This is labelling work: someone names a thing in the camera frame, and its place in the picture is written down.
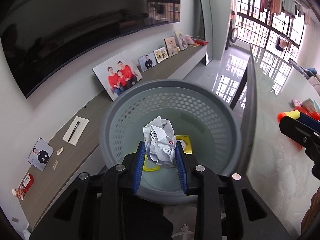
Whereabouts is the black window grille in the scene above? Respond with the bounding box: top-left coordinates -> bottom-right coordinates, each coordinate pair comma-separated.
232,0 -> 306,61

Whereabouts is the large black television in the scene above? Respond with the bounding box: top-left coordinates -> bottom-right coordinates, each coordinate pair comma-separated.
1,0 -> 181,97

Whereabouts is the grey perforated trash basket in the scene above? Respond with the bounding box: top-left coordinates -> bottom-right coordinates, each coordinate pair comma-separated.
99,78 -> 243,205

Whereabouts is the light blue snack packet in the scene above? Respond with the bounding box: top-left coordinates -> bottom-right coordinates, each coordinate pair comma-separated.
302,98 -> 320,113

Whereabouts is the black pen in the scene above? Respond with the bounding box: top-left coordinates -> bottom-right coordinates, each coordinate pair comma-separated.
67,121 -> 80,142

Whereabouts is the patterned dark cushion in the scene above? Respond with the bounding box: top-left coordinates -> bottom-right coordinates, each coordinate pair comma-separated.
289,58 -> 310,80

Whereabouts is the large family photo frame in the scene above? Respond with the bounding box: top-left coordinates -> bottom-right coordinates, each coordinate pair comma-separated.
93,53 -> 143,101

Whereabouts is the hanging laundry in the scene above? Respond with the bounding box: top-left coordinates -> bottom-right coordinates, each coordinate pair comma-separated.
260,0 -> 311,25

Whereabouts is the yellow square plastic lid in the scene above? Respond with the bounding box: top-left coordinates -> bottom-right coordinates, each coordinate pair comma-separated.
143,156 -> 160,172

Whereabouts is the scalloped yellow photo frame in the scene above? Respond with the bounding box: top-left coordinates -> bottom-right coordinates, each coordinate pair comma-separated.
153,47 -> 169,63

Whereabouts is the beige sectional sofa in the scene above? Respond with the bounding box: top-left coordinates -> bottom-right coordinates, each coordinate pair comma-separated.
308,74 -> 320,95

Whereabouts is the red white small box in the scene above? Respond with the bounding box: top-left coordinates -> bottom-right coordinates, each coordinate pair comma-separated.
12,173 -> 34,200

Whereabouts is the pink snack wrapper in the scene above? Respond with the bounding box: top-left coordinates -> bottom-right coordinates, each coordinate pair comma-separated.
291,99 -> 303,108

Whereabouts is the yellow cardboard box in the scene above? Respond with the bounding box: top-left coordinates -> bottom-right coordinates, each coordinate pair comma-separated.
176,135 -> 193,154

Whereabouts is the leaning floor mirror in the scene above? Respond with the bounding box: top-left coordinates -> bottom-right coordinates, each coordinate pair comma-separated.
200,0 -> 214,65

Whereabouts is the red packet on cabinet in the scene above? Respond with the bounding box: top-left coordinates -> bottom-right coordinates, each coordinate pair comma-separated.
191,39 -> 209,47

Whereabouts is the child photo frame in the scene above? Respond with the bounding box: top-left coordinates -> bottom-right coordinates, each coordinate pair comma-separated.
175,30 -> 188,50

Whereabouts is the bicycle on balcony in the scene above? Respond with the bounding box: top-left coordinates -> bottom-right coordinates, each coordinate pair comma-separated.
225,10 -> 238,50

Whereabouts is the person's right hand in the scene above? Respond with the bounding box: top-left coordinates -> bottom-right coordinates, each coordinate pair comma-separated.
301,187 -> 320,233

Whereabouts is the rounded man portrait coaster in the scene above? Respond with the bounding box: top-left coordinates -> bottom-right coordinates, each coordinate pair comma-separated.
28,138 -> 54,171

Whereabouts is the white notepad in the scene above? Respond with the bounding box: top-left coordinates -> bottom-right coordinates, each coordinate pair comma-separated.
63,116 -> 89,146

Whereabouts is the man portrait photo frame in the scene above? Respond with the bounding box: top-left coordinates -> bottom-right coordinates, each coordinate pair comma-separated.
138,53 -> 157,72

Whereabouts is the pink shuttlecock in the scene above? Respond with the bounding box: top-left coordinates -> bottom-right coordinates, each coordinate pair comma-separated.
277,110 -> 300,122

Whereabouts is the baby photo frame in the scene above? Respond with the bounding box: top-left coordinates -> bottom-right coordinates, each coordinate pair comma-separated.
164,36 -> 178,57

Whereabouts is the red plastic bag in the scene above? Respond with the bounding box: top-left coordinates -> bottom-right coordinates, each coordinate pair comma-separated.
295,106 -> 320,121

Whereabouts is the pink plush toy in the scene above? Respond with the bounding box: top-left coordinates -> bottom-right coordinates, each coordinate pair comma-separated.
184,35 -> 194,45

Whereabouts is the white paper ball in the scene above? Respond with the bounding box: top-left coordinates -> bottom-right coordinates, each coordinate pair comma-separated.
143,116 -> 177,168

